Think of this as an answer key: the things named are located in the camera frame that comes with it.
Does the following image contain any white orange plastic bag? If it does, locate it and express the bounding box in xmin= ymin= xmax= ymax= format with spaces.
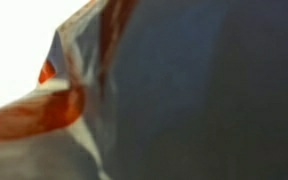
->
xmin=0 ymin=0 xmax=139 ymax=180

